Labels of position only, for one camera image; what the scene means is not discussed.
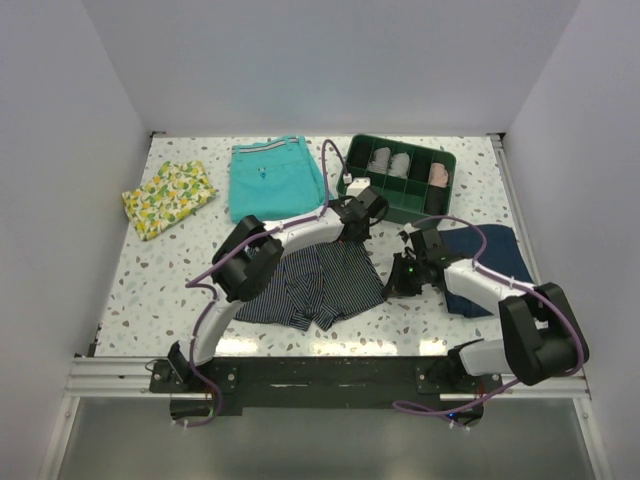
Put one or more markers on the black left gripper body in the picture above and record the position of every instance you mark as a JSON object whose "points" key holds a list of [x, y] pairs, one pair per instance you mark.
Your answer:
{"points": [[364, 235]]}

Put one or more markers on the aluminium frame rail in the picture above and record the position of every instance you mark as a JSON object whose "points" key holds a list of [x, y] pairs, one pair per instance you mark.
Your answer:
{"points": [[515, 431]]}

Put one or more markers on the grey rolled sock left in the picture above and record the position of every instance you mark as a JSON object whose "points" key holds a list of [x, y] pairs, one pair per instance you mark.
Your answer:
{"points": [[379, 161]]}

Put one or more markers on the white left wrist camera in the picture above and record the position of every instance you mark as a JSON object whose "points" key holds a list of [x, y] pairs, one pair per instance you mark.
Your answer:
{"points": [[354, 186]]}

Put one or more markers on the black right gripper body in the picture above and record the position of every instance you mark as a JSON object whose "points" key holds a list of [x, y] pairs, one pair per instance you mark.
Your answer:
{"points": [[408, 267]]}

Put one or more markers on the dark blue folded garment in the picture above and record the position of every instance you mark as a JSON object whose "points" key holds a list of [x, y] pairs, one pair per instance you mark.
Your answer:
{"points": [[501, 255]]}

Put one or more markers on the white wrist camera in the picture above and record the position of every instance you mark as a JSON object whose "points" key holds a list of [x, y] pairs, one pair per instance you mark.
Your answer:
{"points": [[404, 235], [354, 186]]}

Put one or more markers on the teal folded shorts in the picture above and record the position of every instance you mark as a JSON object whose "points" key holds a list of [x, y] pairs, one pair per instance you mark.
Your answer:
{"points": [[275, 180]]}

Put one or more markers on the green divided organizer box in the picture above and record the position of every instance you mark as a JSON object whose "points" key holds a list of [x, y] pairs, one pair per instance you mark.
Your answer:
{"points": [[417, 181]]}

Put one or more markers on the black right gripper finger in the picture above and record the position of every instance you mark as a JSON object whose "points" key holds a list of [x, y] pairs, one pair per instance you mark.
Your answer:
{"points": [[390, 289], [412, 288]]}

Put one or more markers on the white grey rolled sock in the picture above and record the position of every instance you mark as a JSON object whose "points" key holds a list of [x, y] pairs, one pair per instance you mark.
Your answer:
{"points": [[399, 165]]}

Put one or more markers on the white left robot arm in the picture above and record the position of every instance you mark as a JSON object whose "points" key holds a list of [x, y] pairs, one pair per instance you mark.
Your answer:
{"points": [[246, 261]]}

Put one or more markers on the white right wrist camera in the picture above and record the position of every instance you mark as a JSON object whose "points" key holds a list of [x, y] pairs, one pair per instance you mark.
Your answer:
{"points": [[404, 235]]}

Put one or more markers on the black rolled garment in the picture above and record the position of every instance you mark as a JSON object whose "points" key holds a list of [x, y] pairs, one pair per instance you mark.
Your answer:
{"points": [[420, 165]]}

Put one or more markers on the lemon print folded cloth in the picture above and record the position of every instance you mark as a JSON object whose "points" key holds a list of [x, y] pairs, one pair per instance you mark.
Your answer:
{"points": [[175, 192]]}

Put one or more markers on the pink rolled garment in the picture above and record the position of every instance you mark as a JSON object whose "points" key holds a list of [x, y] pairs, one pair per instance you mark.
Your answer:
{"points": [[438, 175]]}

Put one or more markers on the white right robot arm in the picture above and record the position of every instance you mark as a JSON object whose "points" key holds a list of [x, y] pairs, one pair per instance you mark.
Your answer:
{"points": [[540, 336]]}

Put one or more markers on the navy white striped underwear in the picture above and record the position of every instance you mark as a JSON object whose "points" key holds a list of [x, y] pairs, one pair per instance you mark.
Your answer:
{"points": [[319, 285]]}

